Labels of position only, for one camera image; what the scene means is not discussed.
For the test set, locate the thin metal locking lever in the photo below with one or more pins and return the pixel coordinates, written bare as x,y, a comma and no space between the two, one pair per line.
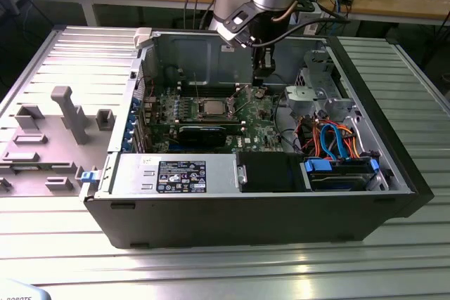
238,92
196,85

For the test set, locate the black graphics card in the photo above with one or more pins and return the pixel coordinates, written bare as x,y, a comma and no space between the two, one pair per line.
202,136

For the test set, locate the black hard disk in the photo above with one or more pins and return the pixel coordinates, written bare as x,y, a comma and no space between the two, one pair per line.
337,181

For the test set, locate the silver CPU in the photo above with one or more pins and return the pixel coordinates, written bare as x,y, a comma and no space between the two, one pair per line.
215,107

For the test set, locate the green motherboard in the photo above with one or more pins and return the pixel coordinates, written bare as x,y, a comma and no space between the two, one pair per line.
256,128

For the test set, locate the grey parts rack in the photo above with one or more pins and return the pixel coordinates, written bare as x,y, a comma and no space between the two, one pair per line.
52,152

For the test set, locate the silver metal drive cage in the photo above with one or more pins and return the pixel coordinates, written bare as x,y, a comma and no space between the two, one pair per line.
318,78

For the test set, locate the small blue clip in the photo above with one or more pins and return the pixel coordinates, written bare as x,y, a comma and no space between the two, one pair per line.
88,177

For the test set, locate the black PC case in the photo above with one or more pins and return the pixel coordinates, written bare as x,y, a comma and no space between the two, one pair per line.
246,222

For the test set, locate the silver metal bay latch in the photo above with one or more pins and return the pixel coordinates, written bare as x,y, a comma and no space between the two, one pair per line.
242,174

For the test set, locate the blue expansion slot latches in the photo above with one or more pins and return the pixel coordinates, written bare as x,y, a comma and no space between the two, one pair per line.
130,126

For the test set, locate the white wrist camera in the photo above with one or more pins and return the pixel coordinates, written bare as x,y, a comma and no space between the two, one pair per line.
228,33

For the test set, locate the black cylindrical part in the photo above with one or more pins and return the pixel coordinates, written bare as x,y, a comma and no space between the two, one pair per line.
172,75

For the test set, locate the silver power supply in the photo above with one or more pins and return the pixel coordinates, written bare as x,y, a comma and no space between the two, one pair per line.
133,173

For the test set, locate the blue disk carrier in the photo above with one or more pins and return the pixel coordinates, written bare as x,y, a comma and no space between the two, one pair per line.
318,166

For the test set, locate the round coin cell battery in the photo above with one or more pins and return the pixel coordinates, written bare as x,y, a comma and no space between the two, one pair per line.
259,93

